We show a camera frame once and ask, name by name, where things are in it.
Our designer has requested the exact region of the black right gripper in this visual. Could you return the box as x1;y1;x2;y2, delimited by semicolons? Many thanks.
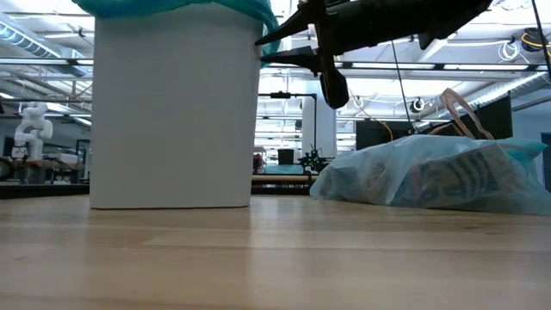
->
253;0;376;111

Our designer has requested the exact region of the large teal cloth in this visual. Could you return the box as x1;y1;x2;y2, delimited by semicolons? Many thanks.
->
71;0;282;68

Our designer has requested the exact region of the white plastic trash bin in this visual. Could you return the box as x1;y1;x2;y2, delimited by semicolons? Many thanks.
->
89;3;265;211

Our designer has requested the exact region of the light blue trash bag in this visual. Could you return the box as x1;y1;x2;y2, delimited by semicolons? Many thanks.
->
309;88;551;216

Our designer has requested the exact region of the black rig light bar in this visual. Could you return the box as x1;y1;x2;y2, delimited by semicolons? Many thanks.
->
0;57;551;72

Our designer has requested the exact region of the white building column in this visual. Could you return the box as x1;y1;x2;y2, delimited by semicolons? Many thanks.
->
300;92;338;159

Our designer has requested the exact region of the workbench with dark equipment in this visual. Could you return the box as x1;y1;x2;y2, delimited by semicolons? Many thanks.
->
251;146;329;194

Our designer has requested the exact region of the blue door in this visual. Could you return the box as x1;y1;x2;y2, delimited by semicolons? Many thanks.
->
541;132;551;193

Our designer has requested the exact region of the wooden workbench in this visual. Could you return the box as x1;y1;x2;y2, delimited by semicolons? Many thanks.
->
0;157;90;185

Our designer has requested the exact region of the black gantry frame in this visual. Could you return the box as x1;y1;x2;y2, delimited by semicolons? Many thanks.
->
257;90;319;152

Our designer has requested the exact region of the hanging yellow cable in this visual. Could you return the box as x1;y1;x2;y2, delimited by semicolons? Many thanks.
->
374;118;395;142

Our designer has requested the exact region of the silver ventilation duct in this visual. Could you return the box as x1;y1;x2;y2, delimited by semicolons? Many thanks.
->
432;71;551;121
0;19;87;78

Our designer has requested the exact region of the black partition wall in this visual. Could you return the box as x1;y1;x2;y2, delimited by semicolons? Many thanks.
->
412;94;514;141

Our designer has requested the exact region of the black ceiling cable reel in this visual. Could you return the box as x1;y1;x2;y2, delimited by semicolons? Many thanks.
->
519;27;551;53

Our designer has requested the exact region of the black aluminium rig frame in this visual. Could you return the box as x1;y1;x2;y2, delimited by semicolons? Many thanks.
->
0;183;318;201

